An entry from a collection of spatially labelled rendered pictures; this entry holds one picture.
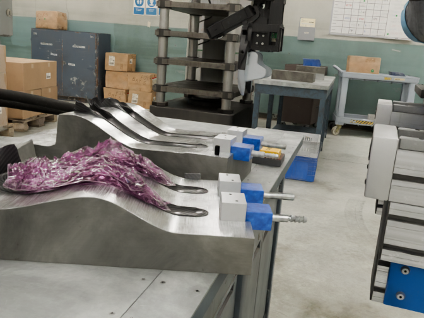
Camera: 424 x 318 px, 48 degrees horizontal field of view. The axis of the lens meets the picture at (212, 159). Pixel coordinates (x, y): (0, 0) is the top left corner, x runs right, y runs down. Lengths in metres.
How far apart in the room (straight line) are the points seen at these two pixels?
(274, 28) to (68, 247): 0.61
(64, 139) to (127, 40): 7.17
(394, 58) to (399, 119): 6.21
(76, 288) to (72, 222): 0.09
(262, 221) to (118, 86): 7.21
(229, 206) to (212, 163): 0.25
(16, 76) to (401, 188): 5.06
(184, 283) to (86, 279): 0.12
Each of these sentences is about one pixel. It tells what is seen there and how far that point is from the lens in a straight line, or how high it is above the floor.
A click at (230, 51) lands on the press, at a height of 1.03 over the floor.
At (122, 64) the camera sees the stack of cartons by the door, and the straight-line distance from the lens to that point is 7.78.
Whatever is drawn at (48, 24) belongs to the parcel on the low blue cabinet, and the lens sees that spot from 8.31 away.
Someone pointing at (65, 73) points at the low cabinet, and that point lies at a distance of 8.16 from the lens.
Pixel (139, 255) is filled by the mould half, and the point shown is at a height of 0.82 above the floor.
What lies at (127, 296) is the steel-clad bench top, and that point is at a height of 0.80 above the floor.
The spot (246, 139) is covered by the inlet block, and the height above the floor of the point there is 0.90.
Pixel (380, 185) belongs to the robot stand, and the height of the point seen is 0.93.
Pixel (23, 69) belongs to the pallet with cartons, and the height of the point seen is 0.68.
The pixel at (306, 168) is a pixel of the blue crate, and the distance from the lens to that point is 4.17.
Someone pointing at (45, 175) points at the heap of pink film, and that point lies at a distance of 0.74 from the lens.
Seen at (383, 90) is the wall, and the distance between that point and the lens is 7.40.
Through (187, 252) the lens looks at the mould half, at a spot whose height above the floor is 0.83.
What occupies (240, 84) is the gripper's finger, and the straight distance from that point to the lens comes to 1.02.
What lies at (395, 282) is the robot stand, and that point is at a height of 0.77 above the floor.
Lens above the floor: 1.10
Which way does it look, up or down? 14 degrees down
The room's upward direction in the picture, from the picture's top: 5 degrees clockwise
